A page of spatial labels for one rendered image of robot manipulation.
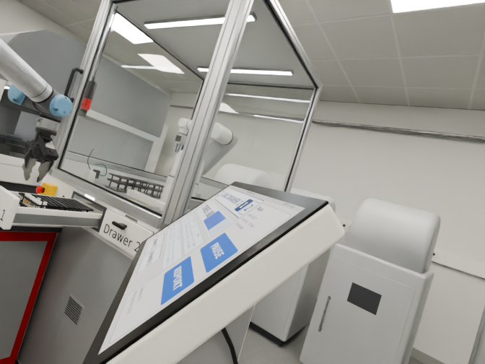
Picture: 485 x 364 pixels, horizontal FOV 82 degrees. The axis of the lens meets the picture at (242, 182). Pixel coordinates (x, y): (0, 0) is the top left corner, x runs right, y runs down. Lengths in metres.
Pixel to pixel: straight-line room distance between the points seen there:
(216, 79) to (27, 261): 1.15
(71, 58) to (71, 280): 1.39
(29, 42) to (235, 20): 1.34
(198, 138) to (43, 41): 1.37
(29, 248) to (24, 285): 0.17
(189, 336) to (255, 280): 0.09
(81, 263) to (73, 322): 0.24
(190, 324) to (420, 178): 3.71
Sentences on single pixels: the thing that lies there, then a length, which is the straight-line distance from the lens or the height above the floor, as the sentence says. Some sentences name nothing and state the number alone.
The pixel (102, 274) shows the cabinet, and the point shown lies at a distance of 1.35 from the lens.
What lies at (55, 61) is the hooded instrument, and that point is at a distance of 2.21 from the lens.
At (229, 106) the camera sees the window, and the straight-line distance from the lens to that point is 1.16.
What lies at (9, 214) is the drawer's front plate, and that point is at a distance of 1.21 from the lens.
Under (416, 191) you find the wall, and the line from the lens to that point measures 3.88.
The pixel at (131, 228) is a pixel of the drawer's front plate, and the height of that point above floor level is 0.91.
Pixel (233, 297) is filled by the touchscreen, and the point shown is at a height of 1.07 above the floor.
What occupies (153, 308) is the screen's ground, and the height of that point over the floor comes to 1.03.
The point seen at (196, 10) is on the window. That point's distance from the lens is 1.39.
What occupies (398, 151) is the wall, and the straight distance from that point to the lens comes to 4.01.
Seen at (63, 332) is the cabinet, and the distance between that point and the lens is 1.58.
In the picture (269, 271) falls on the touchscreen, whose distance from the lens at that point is 0.32.
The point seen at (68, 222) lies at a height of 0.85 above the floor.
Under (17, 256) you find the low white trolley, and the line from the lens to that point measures 1.58.
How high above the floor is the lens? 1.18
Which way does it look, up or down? 1 degrees up
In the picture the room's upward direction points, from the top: 17 degrees clockwise
